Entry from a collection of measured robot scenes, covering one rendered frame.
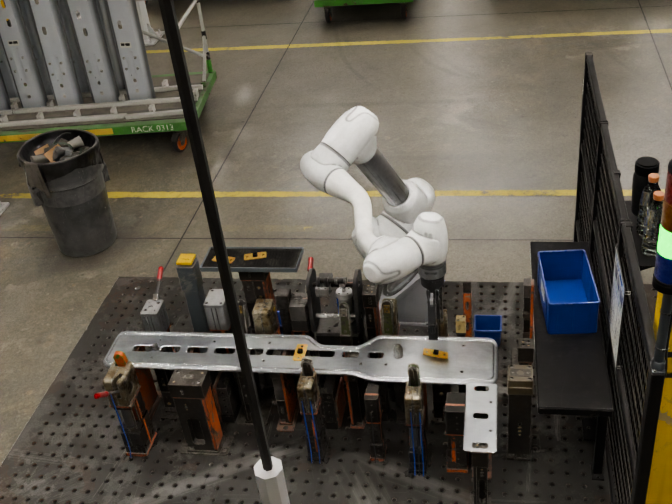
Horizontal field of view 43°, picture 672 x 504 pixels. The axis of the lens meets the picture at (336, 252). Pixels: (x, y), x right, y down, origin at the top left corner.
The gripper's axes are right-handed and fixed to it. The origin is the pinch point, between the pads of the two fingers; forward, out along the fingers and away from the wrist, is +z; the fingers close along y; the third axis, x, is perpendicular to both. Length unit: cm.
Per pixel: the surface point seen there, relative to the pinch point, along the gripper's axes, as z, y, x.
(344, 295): 3.8, -19.3, -33.0
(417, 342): 14.2, -7.1, -6.7
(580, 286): 10, -36, 49
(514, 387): 11.0, 16.8, 25.5
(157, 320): 12, -13, -103
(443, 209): 112, -255, -14
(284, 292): 4, -21, -55
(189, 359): 15, 5, -85
